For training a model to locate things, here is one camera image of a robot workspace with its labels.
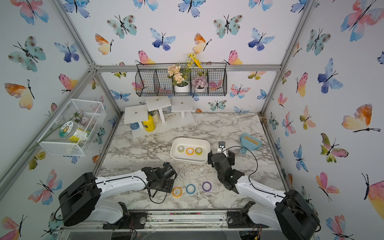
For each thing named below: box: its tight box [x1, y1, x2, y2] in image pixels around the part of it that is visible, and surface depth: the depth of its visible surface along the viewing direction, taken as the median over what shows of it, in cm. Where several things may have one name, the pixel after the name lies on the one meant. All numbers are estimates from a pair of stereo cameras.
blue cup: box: [129, 122, 140, 131], surface depth 109 cm
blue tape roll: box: [186, 183, 196, 195], surface depth 85 cm
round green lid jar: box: [59, 120, 85, 144], surface depth 65 cm
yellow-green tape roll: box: [194, 147, 203, 156], surface depth 100 cm
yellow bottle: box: [142, 114, 156, 132], surface depth 104 cm
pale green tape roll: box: [177, 145, 185, 153], surface depth 101 cm
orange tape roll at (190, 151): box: [186, 147, 195, 156], surface depth 101 cm
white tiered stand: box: [124, 96, 195, 138], surface depth 104 cm
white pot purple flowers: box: [191, 76, 208, 93], surface depth 90 cm
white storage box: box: [170, 137, 211, 165], surface depth 101 cm
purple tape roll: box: [202, 181, 212, 192], surface depth 86 cm
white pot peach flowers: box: [167, 64, 190, 93], surface depth 84 cm
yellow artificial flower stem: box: [184, 52, 203, 79], surface depth 86 cm
